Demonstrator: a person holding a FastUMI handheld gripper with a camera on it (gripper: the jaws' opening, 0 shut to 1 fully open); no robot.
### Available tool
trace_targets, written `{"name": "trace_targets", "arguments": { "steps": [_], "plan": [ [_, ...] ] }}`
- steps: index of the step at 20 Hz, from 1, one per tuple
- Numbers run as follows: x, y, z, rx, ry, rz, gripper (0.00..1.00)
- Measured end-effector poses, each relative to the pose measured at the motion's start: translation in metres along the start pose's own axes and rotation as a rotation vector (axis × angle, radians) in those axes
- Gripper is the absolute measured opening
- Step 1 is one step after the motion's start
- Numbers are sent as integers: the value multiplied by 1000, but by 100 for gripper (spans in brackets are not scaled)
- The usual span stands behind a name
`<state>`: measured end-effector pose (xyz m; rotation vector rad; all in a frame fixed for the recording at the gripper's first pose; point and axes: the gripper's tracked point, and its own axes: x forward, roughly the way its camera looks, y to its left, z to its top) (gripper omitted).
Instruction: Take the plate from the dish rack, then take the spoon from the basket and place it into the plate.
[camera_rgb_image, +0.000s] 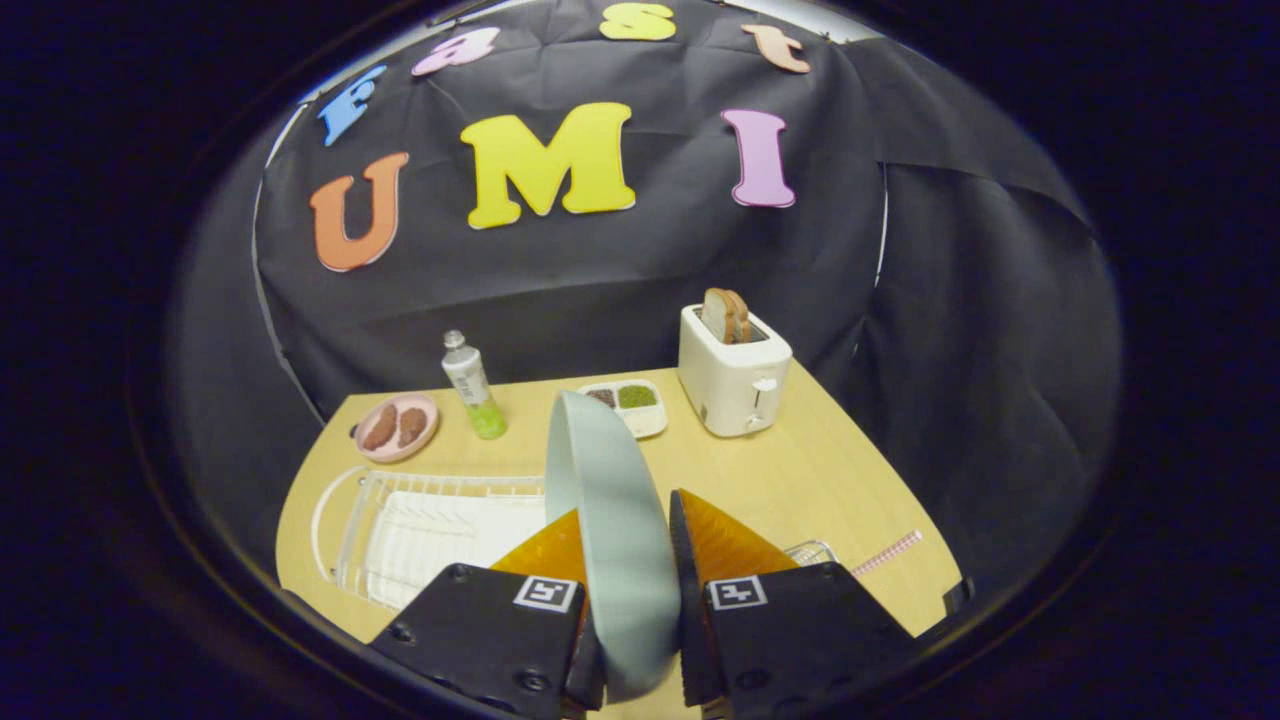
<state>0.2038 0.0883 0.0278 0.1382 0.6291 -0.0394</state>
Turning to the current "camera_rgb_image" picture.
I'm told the light green plate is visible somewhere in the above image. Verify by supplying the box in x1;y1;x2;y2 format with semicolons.
544;390;683;704

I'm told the white divided snack tray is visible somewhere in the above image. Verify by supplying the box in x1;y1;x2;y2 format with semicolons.
578;379;669;441

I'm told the brown bread slice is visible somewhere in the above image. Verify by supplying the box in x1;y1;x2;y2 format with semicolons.
701;288;752;345

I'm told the clear bottle with green drink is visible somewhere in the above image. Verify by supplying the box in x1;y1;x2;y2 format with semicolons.
442;330;509;441

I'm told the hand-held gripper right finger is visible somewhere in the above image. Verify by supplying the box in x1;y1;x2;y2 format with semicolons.
668;488;916;720

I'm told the pink plate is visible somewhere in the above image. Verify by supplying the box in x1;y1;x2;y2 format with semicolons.
354;393;440;464

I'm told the white wire dish rack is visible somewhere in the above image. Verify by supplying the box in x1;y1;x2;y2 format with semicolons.
312;465;551;613

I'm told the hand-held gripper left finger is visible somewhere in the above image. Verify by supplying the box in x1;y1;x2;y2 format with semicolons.
370;508;606;720

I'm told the spoon with pink checked handle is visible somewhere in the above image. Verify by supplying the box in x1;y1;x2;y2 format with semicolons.
850;530;923;579

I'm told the white toaster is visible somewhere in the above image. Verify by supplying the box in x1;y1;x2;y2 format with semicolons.
678;303;794;439

